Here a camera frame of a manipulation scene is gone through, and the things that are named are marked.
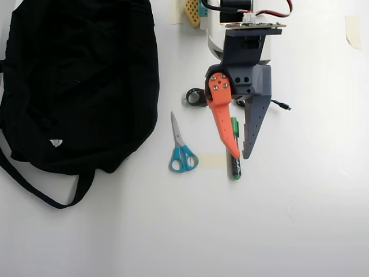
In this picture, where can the beige tape strip by robot base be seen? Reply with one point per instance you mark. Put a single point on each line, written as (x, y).
(176, 11)

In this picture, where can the torn beige masking tape piece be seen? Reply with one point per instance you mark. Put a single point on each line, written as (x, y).
(353, 30)

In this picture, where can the black fabric bag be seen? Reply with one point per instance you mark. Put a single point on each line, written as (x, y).
(75, 86)

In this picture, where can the beige masking tape strip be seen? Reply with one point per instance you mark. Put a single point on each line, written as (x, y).
(212, 160)

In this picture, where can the green marker with black label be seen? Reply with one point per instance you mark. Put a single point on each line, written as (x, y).
(236, 170)

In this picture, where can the bare camera circuit board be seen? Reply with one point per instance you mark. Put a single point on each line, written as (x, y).
(255, 25)

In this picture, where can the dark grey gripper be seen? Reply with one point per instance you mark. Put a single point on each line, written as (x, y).
(250, 82)

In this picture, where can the yellow perforated base block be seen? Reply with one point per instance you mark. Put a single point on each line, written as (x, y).
(191, 13)

